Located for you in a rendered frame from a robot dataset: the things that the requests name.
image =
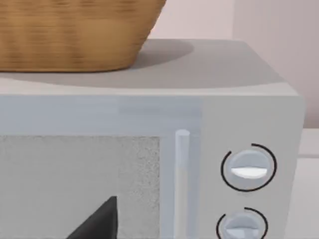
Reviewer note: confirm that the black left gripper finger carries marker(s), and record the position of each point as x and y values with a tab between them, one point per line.
103	221

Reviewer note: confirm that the pale microwave door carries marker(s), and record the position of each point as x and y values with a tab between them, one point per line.
74	119

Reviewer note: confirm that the pale round microwave knob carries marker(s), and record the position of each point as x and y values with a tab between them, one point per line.
248	168
240	227

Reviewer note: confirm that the pale microwave oven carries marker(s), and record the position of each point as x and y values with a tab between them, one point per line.
249	112

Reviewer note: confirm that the woven wicker basket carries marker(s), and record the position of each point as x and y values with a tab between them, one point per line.
74	35

